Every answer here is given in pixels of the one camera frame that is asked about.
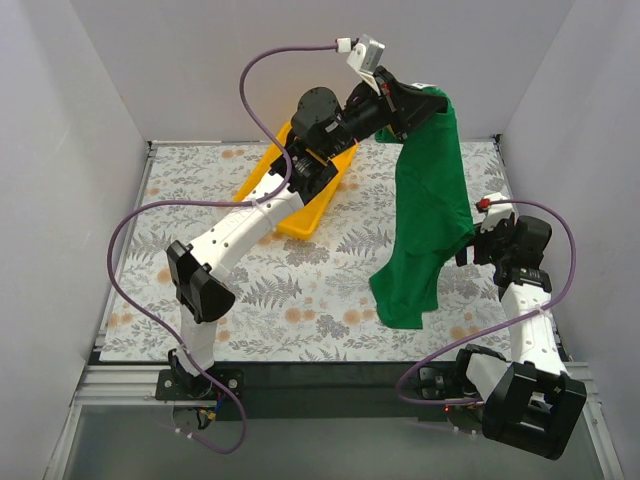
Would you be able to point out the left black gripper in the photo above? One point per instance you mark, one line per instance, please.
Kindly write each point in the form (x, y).
(396, 101)

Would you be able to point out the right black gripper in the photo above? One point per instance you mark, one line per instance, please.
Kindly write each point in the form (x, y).
(481, 245)

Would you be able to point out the green t-shirt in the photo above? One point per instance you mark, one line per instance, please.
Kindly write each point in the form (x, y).
(433, 221)

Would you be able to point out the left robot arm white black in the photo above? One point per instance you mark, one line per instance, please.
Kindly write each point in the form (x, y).
(305, 174)

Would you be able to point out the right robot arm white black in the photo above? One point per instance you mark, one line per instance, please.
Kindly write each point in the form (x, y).
(530, 400)

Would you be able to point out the floral patterned table mat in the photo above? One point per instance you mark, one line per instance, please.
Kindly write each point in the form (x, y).
(295, 300)

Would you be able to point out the yellow plastic bin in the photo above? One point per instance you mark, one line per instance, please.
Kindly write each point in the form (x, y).
(301, 224)

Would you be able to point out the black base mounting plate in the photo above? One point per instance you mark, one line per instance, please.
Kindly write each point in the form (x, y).
(331, 390)

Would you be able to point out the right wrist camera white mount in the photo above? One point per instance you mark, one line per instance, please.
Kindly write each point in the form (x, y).
(495, 209)

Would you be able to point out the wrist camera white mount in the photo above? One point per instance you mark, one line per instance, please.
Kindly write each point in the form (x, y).
(365, 56)
(495, 209)

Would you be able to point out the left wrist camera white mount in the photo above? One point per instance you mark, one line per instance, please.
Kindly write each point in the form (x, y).
(365, 56)

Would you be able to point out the aluminium frame rail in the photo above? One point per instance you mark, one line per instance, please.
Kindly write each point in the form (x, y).
(120, 385)

